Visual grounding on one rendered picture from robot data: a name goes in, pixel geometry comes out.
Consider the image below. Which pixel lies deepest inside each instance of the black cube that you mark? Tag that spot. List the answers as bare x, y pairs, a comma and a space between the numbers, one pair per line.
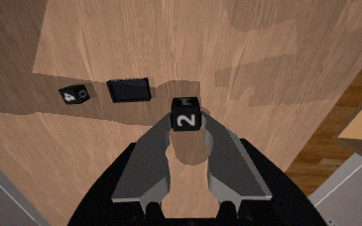
185, 113
74, 94

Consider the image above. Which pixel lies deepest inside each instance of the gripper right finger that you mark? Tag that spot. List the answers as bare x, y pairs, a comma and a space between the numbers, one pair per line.
260, 191

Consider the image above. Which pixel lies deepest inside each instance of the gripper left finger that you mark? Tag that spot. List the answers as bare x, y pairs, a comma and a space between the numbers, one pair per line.
138, 176

